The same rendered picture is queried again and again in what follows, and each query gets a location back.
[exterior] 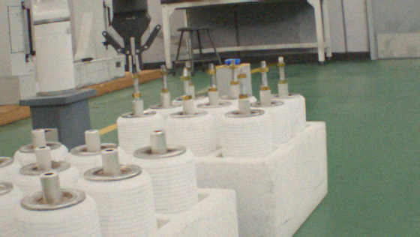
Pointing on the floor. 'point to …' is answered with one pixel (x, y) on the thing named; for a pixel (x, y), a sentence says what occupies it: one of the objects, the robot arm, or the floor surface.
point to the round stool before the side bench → (193, 47)
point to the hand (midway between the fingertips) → (134, 64)
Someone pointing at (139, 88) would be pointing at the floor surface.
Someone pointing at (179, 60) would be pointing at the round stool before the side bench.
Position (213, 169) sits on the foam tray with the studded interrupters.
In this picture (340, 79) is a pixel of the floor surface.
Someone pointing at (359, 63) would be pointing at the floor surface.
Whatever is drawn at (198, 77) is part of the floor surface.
